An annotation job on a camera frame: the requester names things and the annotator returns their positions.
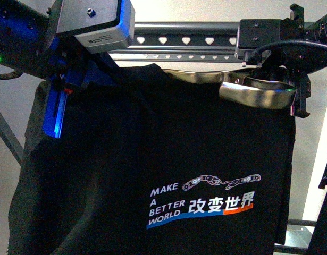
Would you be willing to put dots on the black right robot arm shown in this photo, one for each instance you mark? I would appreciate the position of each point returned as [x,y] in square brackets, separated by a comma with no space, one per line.
[313,37]

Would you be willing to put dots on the gold metal clothes hanger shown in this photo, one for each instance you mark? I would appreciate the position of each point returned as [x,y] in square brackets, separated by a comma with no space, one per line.
[240,87]

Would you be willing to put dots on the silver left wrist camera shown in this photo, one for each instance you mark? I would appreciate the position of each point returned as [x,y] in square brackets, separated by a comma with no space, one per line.
[100,26]

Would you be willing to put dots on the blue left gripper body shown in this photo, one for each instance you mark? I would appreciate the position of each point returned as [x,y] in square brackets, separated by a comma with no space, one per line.
[75,69]

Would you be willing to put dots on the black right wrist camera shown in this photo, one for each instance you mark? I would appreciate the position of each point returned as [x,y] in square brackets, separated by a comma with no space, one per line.
[255,33]

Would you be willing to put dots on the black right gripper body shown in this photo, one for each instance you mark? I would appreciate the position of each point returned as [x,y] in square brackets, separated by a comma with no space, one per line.
[293,58]

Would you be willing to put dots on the grey metal clothes rack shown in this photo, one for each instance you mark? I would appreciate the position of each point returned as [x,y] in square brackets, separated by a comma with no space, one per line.
[208,42]

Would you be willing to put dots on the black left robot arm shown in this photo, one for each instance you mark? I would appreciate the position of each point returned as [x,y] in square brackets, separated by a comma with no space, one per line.
[24,42]

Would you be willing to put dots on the black printed t-shirt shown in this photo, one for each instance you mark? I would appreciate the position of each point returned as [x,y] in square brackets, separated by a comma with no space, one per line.
[153,165]

